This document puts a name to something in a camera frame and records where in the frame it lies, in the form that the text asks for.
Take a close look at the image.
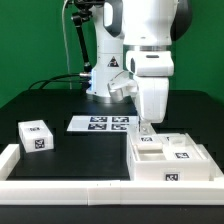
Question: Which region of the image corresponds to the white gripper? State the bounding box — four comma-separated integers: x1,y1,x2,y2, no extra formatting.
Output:
126,50,174,134

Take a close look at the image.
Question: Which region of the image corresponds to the white cabinet door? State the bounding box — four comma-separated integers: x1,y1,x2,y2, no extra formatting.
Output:
136,125,164,151
160,133,206,161

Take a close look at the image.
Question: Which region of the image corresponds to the white cabinet body box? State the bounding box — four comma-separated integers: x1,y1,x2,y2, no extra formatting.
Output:
126,130,216,181

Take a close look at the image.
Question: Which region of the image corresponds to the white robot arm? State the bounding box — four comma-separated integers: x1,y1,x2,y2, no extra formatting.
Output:
87,0,192,133

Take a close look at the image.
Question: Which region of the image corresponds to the white cabinet top block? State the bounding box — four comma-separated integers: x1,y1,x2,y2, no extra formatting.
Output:
18,120,54,153

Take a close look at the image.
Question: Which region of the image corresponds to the white marker plate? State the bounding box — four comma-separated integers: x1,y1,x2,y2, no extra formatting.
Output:
67,116,138,132

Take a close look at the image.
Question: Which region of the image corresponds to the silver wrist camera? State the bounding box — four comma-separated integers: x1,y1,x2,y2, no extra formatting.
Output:
107,71,137,102

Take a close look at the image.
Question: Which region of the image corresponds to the black cable bundle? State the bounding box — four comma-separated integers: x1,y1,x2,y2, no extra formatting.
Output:
27,73,92,91

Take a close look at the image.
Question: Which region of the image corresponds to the white U-shaped fence frame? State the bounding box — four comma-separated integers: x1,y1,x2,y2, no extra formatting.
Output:
0,144,224,205

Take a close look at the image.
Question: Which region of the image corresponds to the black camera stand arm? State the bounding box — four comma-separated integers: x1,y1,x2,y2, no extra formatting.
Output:
70,0,108,79

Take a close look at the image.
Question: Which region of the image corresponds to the white hanging cable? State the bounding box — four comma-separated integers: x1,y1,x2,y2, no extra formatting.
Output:
61,0,74,90

